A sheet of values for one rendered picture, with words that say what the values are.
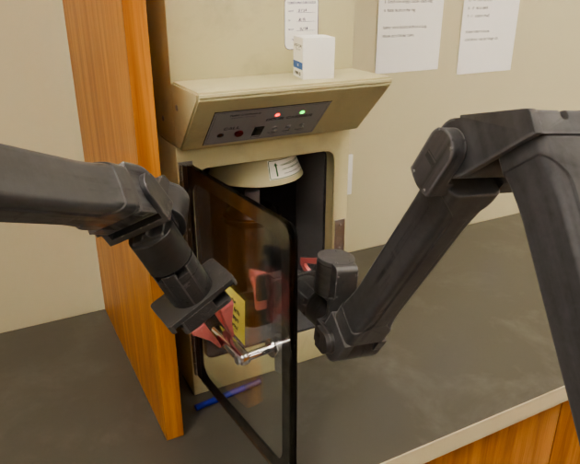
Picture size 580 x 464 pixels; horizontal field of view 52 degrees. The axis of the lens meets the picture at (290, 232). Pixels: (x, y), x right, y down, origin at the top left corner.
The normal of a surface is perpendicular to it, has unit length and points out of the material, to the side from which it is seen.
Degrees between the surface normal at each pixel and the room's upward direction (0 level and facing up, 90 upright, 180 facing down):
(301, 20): 90
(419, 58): 90
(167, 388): 90
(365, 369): 0
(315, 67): 90
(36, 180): 67
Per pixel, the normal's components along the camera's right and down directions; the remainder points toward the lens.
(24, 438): 0.00, -0.92
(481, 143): -0.92, 0.06
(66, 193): 0.92, -0.33
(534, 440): 0.47, 0.34
